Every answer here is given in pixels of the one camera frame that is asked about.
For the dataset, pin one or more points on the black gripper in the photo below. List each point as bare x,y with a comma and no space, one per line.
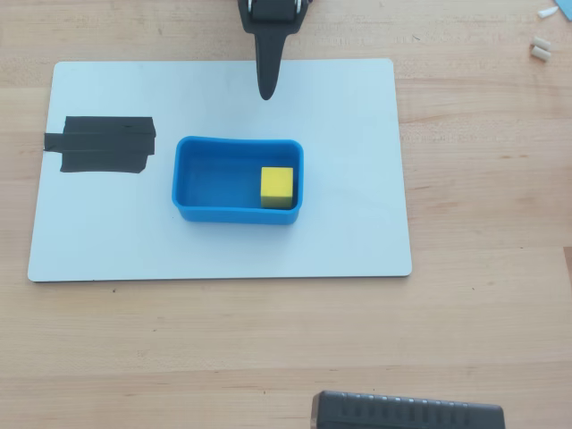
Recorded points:
273,11

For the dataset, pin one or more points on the yellow cube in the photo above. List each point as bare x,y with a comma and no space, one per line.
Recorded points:
277,185

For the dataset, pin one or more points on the blue rectangular bin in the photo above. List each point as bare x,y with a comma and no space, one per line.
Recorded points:
214,179

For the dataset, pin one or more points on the white rectangular board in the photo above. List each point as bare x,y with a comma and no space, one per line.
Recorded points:
313,250

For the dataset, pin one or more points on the black tape patch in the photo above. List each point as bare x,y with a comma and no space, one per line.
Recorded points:
107,145

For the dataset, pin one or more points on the small white cylinder piece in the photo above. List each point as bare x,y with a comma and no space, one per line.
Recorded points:
541,43
540,54

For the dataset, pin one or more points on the white pointed scrap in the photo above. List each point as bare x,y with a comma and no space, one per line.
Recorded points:
547,12

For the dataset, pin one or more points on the blue sheet corner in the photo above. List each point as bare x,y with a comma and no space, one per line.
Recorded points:
566,6

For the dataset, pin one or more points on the black ribbed device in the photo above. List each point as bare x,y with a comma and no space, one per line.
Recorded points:
402,411

